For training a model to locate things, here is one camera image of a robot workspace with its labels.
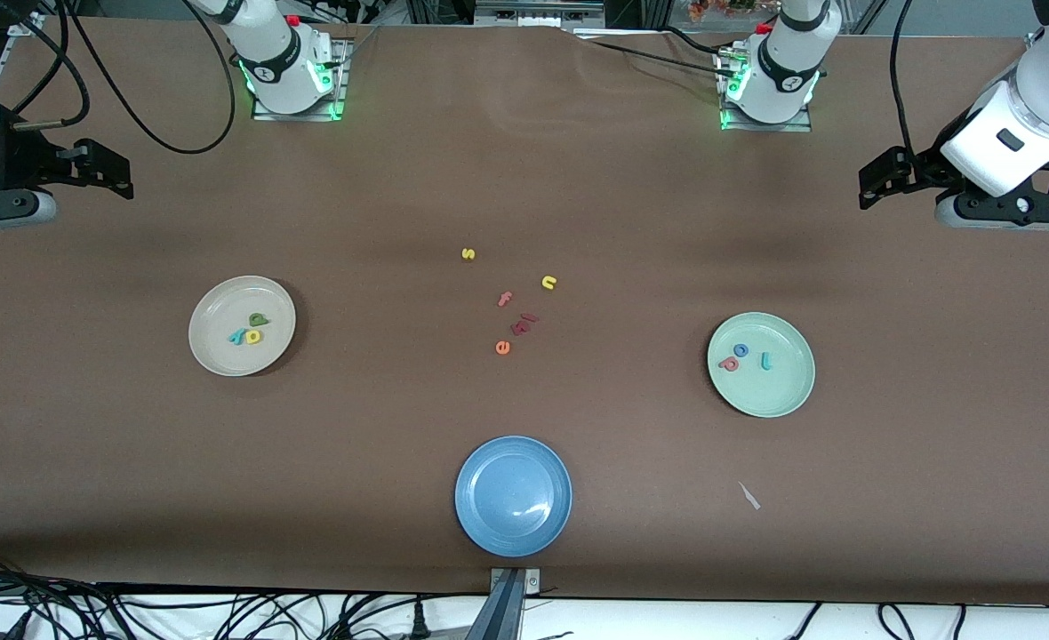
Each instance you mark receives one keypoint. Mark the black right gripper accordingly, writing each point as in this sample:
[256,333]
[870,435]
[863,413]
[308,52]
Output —
[16,157]

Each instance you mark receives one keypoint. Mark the beige brown plate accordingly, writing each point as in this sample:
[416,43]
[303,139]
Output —
[222,351]

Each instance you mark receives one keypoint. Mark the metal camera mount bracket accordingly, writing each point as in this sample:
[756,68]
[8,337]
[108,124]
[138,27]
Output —
[507,604]

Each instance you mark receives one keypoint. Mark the white paper scrap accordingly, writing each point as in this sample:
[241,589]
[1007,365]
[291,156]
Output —
[748,496]

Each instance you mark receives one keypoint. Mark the light green plate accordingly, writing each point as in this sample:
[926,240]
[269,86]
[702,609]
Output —
[778,391]

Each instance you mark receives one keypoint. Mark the teal foam letter y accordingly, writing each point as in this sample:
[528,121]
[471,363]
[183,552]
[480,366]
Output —
[237,336]

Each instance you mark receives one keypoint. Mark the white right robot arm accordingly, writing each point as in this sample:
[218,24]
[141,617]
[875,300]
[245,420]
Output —
[280,62]

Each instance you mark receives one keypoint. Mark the brown table cover sheet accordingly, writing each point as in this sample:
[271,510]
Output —
[524,178]

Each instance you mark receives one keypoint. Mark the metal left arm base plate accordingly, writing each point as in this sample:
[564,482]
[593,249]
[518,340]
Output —
[764,126]

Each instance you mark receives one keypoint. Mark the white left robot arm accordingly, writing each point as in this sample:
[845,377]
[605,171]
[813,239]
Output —
[787,71]

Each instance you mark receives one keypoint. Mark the pink foam letter p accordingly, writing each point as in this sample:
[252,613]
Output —
[725,365]

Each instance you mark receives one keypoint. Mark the blue plate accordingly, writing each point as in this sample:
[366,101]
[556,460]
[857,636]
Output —
[513,496]

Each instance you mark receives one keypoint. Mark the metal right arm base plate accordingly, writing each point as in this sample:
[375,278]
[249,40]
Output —
[298,114]

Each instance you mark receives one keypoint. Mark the green foam letter p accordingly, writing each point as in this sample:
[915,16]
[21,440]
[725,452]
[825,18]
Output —
[262,317]

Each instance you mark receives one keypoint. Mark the orange artificial flowers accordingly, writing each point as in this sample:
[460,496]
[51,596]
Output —
[711,9]

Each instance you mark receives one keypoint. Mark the aluminium table corner bracket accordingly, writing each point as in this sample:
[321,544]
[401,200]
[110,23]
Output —
[27,24]

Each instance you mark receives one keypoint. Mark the black power plug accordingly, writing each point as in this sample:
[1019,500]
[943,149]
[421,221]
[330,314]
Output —
[419,622]

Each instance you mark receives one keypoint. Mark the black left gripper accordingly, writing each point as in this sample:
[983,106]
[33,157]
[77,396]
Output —
[922,165]

